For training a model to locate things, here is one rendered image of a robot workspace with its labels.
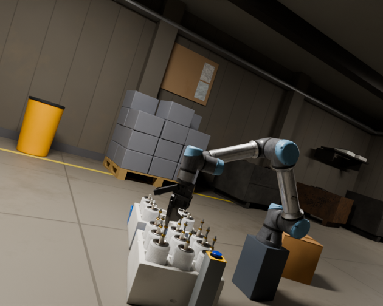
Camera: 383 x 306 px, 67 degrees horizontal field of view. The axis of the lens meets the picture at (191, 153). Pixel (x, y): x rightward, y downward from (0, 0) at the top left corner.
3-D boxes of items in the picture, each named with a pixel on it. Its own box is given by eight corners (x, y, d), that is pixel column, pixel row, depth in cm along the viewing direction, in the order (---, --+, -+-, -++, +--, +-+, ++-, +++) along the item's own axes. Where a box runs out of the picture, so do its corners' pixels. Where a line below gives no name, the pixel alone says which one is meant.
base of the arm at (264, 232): (269, 238, 179) (273, 223, 179) (286, 249, 166) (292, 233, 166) (250, 235, 172) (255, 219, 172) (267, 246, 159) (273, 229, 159)
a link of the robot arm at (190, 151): (208, 151, 125) (191, 146, 121) (200, 175, 125) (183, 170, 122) (200, 148, 132) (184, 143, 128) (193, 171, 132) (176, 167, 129)
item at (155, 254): (143, 272, 135) (155, 236, 134) (162, 282, 132) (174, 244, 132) (134, 280, 126) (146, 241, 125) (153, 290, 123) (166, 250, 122)
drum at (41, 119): (48, 153, 380) (63, 105, 378) (51, 159, 345) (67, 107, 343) (13, 145, 358) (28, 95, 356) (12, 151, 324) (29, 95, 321)
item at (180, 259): (165, 278, 137) (176, 241, 136) (184, 285, 136) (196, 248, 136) (161, 288, 127) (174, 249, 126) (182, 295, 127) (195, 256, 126)
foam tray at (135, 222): (177, 237, 219) (185, 215, 218) (189, 262, 181) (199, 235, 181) (127, 226, 209) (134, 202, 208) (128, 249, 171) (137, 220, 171)
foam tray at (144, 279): (193, 274, 167) (203, 244, 166) (212, 319, 129) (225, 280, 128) (127, 260, 158) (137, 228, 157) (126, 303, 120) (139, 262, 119)
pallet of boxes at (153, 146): (169, 180, 486) (190, 115, 482) (192, 194, 421) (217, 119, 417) (102, 164, 424) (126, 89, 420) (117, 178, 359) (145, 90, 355)
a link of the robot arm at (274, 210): (274, 224, 177) (281, 203, 176) (290, 233, 164) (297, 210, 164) (259, 220, 172) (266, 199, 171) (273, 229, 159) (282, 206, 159)
